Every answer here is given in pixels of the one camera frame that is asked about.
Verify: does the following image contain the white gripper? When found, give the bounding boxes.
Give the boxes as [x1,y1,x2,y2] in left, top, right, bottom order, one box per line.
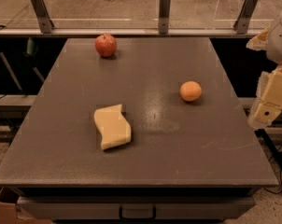
[246,13,282,130]

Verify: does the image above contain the orange fruit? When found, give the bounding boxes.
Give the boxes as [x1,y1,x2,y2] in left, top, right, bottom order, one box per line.
[179,81,202,102]

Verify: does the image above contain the yellow wavy sponge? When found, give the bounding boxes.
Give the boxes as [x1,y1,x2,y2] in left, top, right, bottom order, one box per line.
[93,105,132,150]

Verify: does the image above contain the red apple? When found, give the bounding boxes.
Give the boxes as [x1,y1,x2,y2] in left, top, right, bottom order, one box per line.
[95,34,117,57]

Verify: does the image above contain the clear acrylic barrier panel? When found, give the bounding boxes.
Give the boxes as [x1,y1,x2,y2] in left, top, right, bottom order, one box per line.
[0,0,282,30]

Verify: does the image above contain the cardboard box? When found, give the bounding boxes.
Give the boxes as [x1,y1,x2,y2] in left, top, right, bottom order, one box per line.
[0,188,52,224]

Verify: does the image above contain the right metal bracket post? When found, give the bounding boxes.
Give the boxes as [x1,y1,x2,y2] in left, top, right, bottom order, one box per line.
[233,0,259,35]

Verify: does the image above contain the metal bracket post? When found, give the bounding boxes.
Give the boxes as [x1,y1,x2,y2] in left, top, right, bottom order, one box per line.
[30,0,54,34]
[158,0,171,34]
[233,0,259,35]

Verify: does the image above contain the middle metal bracket post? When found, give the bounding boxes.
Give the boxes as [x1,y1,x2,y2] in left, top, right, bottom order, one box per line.
[158,0,171,34]

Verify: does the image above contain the grey drawer with handle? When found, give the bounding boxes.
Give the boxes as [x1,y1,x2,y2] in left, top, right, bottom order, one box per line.
[18,196,255,221]

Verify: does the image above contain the left metal bracket post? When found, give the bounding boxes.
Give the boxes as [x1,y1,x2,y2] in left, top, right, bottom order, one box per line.
[30,0,54,34]

